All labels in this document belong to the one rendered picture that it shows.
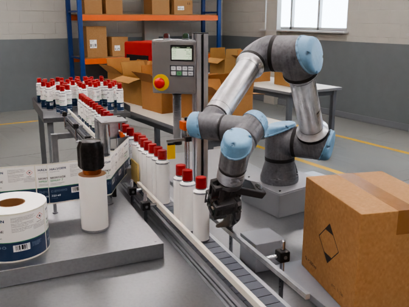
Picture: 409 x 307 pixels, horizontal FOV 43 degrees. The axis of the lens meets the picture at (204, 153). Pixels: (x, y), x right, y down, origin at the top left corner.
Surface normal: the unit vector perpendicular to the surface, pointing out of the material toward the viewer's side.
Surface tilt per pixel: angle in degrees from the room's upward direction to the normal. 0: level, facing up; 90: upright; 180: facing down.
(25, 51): 90
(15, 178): 90
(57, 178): 90
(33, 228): 90
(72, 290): 0
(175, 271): 0
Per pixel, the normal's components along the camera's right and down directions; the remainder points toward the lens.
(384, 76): -0.84, 0.14
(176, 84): -0.20, 0.25
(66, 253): 0.00, -0.97
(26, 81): 0.54, 0.21
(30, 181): 0.30, 0.24
